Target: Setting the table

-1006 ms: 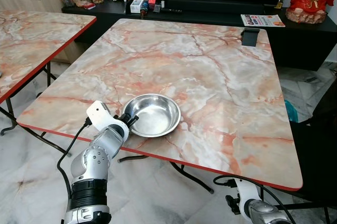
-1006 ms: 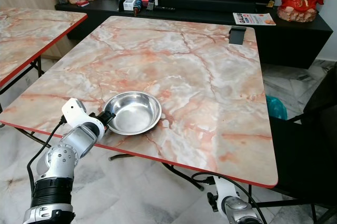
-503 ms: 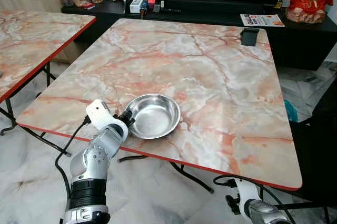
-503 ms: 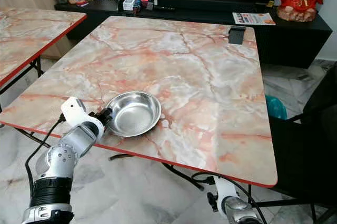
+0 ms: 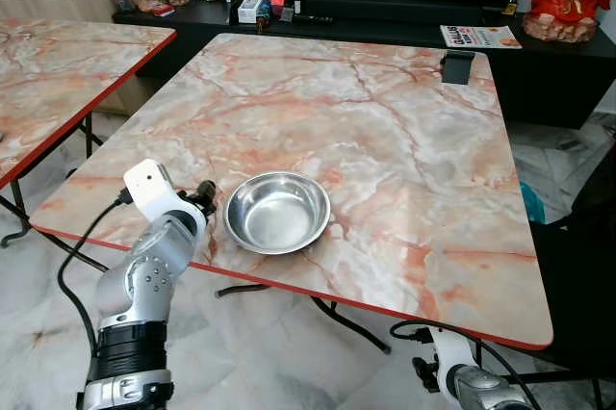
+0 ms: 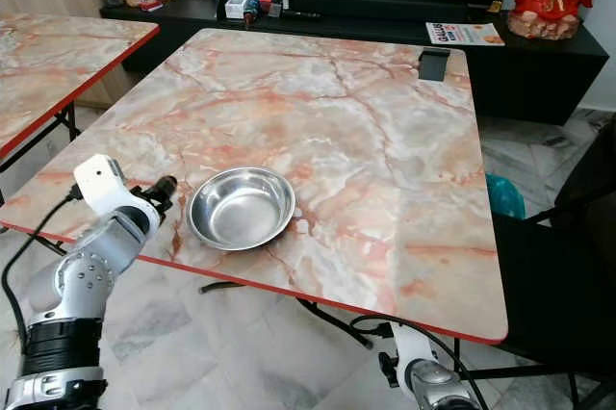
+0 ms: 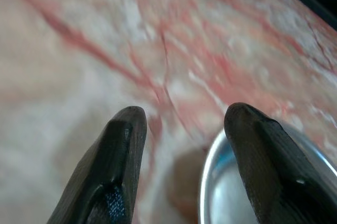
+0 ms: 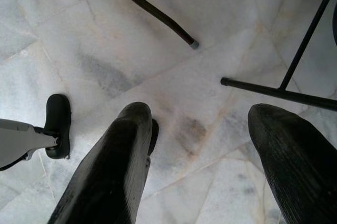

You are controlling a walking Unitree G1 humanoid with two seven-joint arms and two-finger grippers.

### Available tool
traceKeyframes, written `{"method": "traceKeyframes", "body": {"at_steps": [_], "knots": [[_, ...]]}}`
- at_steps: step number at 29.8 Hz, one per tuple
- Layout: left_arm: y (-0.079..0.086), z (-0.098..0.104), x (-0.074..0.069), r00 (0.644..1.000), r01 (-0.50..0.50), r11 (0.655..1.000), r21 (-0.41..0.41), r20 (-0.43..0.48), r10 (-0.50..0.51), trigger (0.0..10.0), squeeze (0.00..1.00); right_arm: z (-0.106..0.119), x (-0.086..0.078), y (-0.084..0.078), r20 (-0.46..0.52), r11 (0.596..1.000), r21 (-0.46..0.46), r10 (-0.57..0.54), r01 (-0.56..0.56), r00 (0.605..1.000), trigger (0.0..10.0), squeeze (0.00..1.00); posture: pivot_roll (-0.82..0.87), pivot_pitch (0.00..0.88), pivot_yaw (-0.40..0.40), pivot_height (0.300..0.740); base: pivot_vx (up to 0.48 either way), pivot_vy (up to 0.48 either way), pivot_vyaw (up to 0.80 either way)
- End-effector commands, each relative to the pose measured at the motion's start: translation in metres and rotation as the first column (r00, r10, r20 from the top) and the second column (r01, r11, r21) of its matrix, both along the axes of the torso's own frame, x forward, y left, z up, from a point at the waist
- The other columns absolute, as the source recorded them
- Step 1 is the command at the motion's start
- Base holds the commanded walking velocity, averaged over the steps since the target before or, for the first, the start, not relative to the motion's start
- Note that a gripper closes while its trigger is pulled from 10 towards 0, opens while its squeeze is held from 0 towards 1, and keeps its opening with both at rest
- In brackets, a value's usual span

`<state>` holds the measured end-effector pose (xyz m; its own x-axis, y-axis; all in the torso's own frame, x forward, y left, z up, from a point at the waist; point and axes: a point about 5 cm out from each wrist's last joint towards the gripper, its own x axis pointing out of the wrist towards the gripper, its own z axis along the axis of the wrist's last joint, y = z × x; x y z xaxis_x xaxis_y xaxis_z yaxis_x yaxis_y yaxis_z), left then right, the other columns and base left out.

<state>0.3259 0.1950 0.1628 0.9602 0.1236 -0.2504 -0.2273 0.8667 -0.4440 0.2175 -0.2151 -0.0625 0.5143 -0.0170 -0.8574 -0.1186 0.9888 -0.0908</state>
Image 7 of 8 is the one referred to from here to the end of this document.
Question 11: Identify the large steel bowl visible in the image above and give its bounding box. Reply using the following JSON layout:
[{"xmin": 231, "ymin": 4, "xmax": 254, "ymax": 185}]
[{"xmin": 199, "ymin": 120, "xmax": 337, "ymax": 224}]

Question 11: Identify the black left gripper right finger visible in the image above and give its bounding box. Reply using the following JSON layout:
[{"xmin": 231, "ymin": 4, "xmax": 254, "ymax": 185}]
[{"xmin": 223, "ymin": 103, "xmax": 337, "ymax": 224}]

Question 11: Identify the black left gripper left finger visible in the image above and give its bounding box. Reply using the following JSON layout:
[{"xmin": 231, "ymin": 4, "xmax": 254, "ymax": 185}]
[{"xmin": 47, "ymin": 106, "xmax": 147, "ymax": 224}]

